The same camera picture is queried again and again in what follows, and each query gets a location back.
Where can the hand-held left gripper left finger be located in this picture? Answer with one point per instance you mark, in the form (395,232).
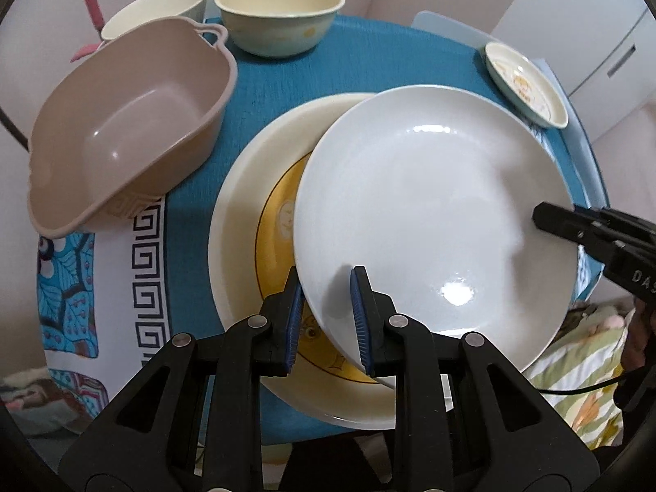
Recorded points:
(293,317)

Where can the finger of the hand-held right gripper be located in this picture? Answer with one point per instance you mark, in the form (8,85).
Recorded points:
(558,220)
(630,228)

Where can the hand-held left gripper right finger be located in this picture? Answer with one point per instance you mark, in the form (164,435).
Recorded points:
(358,317)

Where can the cream plate with yellow centre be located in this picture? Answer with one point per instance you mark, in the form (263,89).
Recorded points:
(241,225)

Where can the white plate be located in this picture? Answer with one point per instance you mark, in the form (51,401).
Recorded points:
(435,189)

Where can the small printed plate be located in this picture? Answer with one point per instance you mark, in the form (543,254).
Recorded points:
(522,84)

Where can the taupe plastic basin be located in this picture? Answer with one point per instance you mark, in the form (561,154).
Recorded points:
(138,112)

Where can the cream bowl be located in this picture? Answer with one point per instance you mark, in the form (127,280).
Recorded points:
(279,25)
(153,7)

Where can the floral blanket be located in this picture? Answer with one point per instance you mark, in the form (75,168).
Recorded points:
(579,358)

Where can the white cabinet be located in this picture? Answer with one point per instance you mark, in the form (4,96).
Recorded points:
(589,36)

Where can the blue patterned tablecloth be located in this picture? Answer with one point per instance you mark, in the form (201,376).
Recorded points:
(266,77)

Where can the patterned cloth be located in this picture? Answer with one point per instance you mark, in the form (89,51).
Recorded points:
(30,399)

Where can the pink plastic tool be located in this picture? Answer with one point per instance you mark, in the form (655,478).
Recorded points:
(92,5)

